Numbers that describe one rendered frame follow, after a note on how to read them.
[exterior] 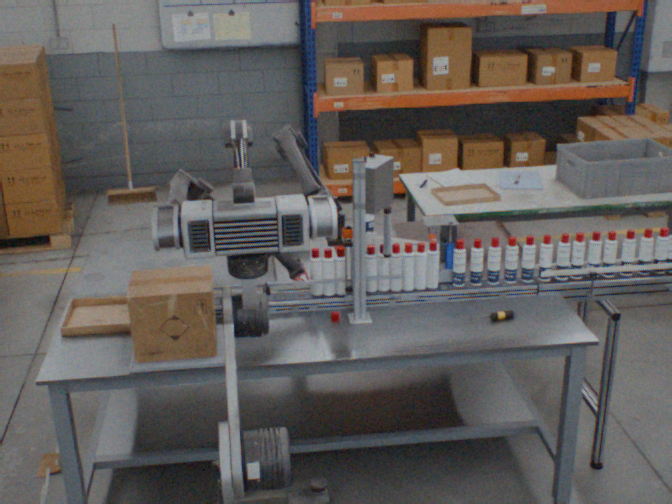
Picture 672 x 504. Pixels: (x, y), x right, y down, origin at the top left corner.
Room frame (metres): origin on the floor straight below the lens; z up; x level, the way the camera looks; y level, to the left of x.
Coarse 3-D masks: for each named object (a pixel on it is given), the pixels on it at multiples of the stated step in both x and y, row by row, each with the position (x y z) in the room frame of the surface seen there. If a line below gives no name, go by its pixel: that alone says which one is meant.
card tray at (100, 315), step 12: (72, 300) 3.25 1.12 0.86; (84, 300) 3.25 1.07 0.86; (96, 300) 3.26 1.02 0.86; (108, 300) 3.26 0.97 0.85; (120, 300) 3.27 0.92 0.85; (72, 312) 3.19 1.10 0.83; (84, 312) 3.19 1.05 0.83; (96, 312) 3.19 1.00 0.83; (108, 312) 3.19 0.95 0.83; (120, 312) 3.19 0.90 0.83; (72, 324) 3.09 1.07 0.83; (84, 324) 3.08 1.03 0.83; (96, 324) 3.08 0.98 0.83; (108, 324) 3.01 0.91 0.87; (120, 324) 3.02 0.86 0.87
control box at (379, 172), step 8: (368, 160) 3.17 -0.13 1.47; (376, 160) 3.17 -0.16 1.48; (384, 160) 3.17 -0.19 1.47; (392, 160) 3.20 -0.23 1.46; (368, 168) 3.08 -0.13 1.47; (376, 168) 3.08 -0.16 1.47; (384, 168) 3.14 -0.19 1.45; (392, 168) 3.20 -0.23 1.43; (368, 176) 3.08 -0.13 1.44; (376, 176) 3.08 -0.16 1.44; (384, 176) 3.14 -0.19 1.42; (392, 176) 3.20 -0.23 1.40; (368, 184) 3.08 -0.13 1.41; (376, 184) 3.08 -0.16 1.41; (384, 184) 3.14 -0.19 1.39; (392, 184) 3.20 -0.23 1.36; (368, 192) 3.08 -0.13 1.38; (376, 192) 3.08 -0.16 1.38; (384, 192) 3.14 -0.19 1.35; (392, 192) 3.20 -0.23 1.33; (368, 200) 3.08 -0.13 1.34; (376, 200) 3.08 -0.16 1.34; (384, 200) 3.14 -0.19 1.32; (392, 200) 3.21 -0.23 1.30; (368, 208) 3.08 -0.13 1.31; (376, 208) 3.08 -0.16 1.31; (384, 208) 3.14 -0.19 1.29
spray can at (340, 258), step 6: (342, 252) 3.22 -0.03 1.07; (336, 258) 3.22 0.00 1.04; (342, 258) 3.22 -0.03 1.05; (336, 264) 3.22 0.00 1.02; (342, 264) 3.21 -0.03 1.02; (336, 270) 3.22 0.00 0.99; (342, 270) 3.21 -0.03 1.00; (336, 276) 3.22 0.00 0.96; (342, 276) 3.21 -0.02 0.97; (342, 282) 3.21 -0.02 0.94; (336, 288) 3.22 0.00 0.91; (342, 288) 3.21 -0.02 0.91; (336, 294) 3.22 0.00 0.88; (342, 294) 3.21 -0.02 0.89
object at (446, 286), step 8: (520, 280) 3.33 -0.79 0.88; (440, 288) 3.26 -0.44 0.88; (448, 288) 3.27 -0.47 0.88; (456, 288) 3.26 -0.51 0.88; (464, 288) 3.26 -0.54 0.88; (472, 288) 3.25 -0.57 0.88; (480, 288) 3.26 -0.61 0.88; (272, 296) 3.21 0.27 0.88; (280, 296) 3.21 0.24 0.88; (288, 296) 3.21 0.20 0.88; (296, 296) 3.21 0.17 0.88; (304, 296) 3.21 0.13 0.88; (312, 296) 3.21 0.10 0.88; (320, 296) 3.21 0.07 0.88; (336, 296) 3.20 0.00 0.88; (344, 296) 3.20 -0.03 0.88; (216, 304) 3.15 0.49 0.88
